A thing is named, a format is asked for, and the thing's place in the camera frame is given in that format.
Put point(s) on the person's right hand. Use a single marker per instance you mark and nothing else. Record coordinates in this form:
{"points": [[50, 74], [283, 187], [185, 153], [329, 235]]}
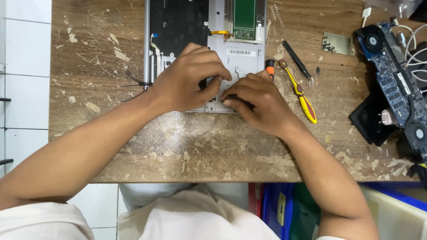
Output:
{"points": [[267, 106]]}

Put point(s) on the person's left hand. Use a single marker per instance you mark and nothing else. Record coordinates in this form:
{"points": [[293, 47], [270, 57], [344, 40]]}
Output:
{"points": [[180, 81]]}

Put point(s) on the yellow red screwdriver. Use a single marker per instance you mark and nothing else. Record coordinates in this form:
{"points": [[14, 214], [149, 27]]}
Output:
{"points": [[302, 98]]}

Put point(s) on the orange black screwdriver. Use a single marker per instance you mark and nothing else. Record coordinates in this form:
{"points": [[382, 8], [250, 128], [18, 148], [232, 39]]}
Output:
{"points": [[270, 66]]}

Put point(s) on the black tweezers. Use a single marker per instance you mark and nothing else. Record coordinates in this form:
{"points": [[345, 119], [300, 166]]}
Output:
{"points": [[298, 61]]}

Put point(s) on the silver open laptop case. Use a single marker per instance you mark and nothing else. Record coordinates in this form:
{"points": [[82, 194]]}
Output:
{"points": [[240, 56]]}

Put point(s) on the green circuit board drive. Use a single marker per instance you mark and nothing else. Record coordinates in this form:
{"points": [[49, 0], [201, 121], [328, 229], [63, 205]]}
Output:
{"points": [[245, 18]]}

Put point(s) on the red box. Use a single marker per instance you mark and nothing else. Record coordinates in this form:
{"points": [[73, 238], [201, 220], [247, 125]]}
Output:
{"points": [[254, 198]]}

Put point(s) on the small metal plate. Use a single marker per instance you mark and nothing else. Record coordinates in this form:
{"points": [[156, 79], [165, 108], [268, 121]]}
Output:
{"points": [[338, 43]]}

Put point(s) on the blue plastic crate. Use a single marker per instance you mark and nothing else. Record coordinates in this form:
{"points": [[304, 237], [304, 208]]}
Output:
{"points": [[277, 210]]}

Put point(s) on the black plastic laptop part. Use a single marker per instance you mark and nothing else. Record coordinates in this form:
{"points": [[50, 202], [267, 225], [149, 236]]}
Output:
{"points": [[370, 123]]}

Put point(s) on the white power plug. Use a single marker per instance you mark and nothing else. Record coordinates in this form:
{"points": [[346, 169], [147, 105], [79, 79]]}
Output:
{"points": [[388, 117]]}

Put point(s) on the blue laptop logic board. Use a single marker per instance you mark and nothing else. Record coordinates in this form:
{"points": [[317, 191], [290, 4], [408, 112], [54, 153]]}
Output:
{"points": [[392, 80]]}

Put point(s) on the person's white clothing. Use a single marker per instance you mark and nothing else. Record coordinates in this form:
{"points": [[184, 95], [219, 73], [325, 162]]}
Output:
{"points": [[186, 216]]}

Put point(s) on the small white adapter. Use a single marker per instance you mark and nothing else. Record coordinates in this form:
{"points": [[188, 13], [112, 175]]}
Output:
{"points": [[366, 13]]}

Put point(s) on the clear plastic bag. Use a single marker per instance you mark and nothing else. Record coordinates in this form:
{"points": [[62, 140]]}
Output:
{"points": [[393, 5]]}

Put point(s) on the white plastic container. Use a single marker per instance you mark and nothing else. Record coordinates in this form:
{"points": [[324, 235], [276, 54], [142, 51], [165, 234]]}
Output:
{"points": [[397, 220]]}

